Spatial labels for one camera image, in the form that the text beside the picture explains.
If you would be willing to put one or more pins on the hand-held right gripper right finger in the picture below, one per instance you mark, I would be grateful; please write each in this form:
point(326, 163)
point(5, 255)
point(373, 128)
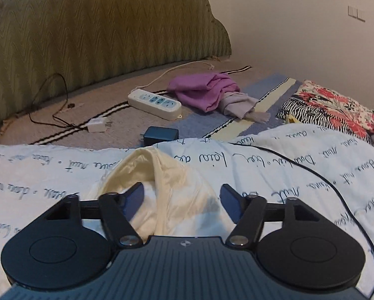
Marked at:
point(232, 201)

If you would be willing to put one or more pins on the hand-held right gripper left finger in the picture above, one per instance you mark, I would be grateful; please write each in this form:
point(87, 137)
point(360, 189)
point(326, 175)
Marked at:
point(133, 200)

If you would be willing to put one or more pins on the cream quilted duvet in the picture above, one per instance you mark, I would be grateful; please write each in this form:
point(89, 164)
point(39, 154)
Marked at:
point(174, 193)

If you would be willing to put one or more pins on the black power adapter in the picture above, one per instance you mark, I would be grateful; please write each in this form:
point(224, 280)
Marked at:
point(160, 135)

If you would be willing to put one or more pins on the striped woven bed mat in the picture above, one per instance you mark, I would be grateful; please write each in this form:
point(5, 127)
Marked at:
point(118, 122)

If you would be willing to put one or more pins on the white charger plug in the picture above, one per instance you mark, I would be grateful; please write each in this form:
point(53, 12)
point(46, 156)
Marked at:
point(96, 126)

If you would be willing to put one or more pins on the pale lilac cloth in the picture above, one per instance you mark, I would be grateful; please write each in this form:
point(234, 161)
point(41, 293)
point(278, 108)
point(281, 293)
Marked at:
point(237, 104)

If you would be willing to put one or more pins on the white power strip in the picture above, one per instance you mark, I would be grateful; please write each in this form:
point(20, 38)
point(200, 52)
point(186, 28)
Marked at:
point(155, 103)

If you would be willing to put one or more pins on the small yellow item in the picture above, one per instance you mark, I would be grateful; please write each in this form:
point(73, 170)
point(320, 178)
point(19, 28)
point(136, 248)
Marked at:
point(291, 119)

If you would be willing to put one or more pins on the white script-print quilt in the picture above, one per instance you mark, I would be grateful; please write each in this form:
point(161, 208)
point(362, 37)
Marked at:
point(33, 175)

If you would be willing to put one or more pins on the purple cloth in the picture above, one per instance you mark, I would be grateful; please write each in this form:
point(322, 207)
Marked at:
point(199, 90)

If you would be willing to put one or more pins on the red floral cloth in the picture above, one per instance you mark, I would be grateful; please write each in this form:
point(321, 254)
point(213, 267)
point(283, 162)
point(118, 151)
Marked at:
point(331, 106)

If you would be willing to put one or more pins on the green upholstered headboard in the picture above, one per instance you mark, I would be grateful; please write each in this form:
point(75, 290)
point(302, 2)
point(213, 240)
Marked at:
point(96, 31)

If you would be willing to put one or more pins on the beige wall switch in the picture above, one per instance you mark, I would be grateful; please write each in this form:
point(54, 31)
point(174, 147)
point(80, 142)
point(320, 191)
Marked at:
point(356, 13)

